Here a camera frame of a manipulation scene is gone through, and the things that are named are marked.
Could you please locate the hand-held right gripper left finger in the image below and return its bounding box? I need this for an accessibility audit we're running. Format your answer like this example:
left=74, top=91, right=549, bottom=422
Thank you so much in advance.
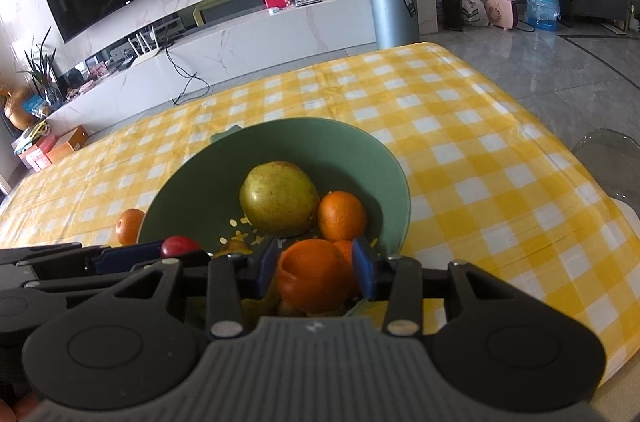
left=106, top=236, right=279, bottom=338

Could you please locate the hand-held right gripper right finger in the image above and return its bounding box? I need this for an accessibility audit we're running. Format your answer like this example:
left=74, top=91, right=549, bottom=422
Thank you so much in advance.
left=352, top=237, right=532, bottom=337

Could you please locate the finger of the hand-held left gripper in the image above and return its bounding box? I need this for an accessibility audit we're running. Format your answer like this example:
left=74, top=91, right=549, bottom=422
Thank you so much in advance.
left=0, top=242, right=163, bottom=295

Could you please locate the orange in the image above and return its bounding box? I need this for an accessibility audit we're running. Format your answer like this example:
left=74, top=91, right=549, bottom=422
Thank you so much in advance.
left=114, top=208, right=147, bottom=246
left=317, top=191, right=368, bottom=243
left=275, top=239, right=359, bottom=314
left=332, top=239, right=357, bottom=264

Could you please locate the small red fruit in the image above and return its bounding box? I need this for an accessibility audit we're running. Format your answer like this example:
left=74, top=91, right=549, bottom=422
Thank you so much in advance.
left=159, top=235, right=204, bottom=259

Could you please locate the green yellow pear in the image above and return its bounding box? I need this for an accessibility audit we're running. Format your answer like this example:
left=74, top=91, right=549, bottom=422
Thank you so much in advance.
left=239, top=160, right=321, bottom=238

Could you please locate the green bowl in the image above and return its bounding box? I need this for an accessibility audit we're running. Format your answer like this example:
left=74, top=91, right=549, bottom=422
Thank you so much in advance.
left=137, top=117, right=412, bottom=305

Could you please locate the person's left hand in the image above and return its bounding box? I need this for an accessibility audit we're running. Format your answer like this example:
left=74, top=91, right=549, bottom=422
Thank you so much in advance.
left=0, top=392, right=40, bottom=422

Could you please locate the orange cardboard box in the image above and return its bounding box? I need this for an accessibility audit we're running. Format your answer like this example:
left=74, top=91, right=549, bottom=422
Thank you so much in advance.
left=44, top=125, right=90, bottom=164

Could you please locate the pink box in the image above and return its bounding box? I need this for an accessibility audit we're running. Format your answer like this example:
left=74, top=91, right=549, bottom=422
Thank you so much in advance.
left=12, top=127, right=57, bottom=173

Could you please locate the yellow checked tablecloth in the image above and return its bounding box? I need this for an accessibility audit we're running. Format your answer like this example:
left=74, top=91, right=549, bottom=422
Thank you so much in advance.
left=0, top=41, right=640, bottom=385

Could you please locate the golden vase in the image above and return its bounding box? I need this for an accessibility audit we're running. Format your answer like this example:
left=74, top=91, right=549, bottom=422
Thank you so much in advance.
left=3, top=87, right=37, bottom=131

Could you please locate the tall leafy plant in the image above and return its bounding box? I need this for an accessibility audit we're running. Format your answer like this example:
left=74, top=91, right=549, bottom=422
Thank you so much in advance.
left=17, top=27, right=64, bottom=109

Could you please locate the white router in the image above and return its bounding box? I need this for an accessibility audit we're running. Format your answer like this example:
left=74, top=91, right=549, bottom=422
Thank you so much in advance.
left=127, top=29, right=167, bottom=64

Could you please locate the white marble media console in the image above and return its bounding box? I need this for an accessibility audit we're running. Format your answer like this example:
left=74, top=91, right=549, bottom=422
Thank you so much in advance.
left=44, top=0, right=437, bottom=134

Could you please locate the silver trash can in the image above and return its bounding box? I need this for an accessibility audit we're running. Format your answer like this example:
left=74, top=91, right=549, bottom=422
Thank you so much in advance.
left=368, top=0, right=420, bottom=50

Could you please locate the clear plastic chair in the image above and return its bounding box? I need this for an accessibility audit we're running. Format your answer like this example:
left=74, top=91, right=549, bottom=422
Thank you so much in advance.
left=569, top=127, right=640, bottom=224

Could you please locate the white plastic bag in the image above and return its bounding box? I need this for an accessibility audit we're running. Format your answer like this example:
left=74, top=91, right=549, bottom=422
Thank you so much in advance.
left=458, top=0, right=490, bottom=27

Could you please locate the pink heater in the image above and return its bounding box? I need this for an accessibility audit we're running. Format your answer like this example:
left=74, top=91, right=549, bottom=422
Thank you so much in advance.
left=485, top=0, right=516, bottom=31

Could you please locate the black cable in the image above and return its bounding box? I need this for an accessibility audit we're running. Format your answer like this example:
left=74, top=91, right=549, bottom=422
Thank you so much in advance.
left=164, top=47, right=211, bottom=106

